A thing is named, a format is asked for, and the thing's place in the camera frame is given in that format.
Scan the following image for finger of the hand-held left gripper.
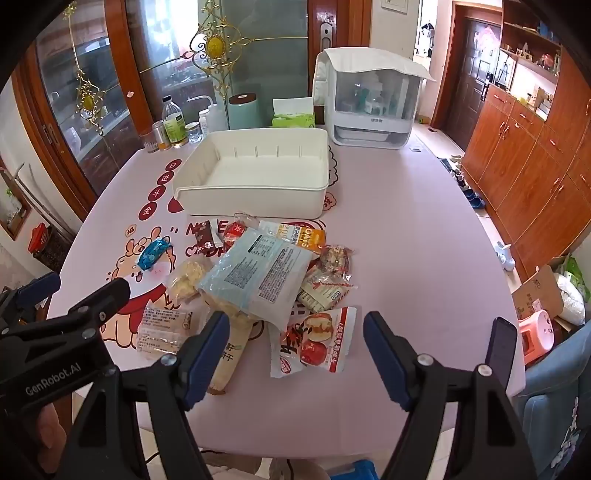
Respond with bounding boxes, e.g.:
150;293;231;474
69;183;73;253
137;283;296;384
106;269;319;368
44;278;132;344
0;271;62;324

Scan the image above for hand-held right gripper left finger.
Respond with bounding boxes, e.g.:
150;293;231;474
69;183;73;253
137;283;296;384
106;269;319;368
76;310;232;480

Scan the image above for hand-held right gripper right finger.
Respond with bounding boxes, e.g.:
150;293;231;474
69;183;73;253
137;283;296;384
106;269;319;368
362;310;527;480

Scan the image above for long beige snack packet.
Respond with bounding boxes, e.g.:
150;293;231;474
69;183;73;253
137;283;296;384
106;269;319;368
203;300;260;396

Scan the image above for clear cracker packet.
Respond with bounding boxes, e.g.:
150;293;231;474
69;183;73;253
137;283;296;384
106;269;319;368
137;305;195;357

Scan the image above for blue candy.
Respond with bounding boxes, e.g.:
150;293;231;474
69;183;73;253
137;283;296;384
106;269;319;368
137;237;172;271

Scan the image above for red apple print packet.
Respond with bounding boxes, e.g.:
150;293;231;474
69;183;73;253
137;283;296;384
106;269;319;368
270;306;358;380

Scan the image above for clear puffed snack packet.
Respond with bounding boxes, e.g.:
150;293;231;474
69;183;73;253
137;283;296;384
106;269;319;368
165;258;214;306

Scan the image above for white and red packet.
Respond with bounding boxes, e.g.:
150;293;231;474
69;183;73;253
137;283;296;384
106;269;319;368
295;271;359;315

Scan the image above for large light blue packet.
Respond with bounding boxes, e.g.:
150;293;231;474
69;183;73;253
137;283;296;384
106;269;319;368
198;227;320;332

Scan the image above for mixed nut packet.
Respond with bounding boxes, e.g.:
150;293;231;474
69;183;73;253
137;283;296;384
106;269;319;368
318;244;355;278

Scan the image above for brown snack packet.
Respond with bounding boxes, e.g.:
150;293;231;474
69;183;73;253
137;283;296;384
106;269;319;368
193;220;223;256

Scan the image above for red snack packet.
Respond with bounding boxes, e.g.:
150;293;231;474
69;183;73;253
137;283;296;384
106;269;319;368
223;213;260;246

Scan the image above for orange and white packet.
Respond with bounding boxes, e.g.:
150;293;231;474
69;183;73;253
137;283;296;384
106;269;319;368
259;220;327;253

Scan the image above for white plastic bin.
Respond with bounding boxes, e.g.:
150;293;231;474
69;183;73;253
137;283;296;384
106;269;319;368
173;128;331;219

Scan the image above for person's left hand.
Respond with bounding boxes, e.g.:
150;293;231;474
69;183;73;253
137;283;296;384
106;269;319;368
28;406;71;462

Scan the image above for red container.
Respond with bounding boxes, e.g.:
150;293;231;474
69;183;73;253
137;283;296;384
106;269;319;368
28;223;50;253

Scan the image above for pink printed tablecloth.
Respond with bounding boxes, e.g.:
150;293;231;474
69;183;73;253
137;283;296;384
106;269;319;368
46;124;528;431

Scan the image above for blue box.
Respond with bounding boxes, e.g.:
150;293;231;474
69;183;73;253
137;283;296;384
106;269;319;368
329;460;376;480

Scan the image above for dark flat object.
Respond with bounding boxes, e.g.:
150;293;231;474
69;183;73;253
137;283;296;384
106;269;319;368
489;316;519;386

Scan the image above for pink plastic stool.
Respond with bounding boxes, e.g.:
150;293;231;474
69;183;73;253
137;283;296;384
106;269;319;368
517;309;556;366

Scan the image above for white rabbit toy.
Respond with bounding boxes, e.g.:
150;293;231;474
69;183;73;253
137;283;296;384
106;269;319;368
494;241;517;271

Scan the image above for cardboard box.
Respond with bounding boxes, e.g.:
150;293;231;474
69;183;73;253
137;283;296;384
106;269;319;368
512;264;565;320

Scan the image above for blue chair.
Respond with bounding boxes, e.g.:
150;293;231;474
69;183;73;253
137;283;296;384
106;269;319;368
516;318;591;480

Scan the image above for clear bottle green label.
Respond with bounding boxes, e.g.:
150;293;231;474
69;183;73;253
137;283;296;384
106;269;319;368
161;95;188;149

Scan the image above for glass door wooden cabinet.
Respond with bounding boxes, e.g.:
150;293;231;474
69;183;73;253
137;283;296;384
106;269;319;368
11;0;204;222

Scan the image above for white plastic bag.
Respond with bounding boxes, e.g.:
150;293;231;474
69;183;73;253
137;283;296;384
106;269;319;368
553;272;587;325

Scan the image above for row of shoes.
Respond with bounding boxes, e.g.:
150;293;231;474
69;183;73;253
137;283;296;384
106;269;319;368
438;154;486;211

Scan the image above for green bag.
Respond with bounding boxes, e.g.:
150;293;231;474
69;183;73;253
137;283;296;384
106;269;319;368
564;255;591;302

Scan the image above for white squeeze bottle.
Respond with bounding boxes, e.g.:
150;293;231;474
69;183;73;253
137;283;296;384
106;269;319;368
198;95;230;134

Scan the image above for teal canister brown lid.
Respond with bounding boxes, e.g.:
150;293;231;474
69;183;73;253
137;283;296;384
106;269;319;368
228;93;260;131

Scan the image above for green tissue box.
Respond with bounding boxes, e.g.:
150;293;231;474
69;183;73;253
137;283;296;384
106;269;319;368
271;98;317;129

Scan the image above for white dish sterilizer cabinet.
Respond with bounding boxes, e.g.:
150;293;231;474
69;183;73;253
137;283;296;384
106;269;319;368
311;47;437;151

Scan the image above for brown entrance door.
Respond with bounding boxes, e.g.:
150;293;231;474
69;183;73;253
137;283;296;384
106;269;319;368
442;2;505;139

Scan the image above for wooden wall cabinet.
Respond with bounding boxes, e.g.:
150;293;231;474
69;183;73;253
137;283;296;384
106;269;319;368
462;0;591;282

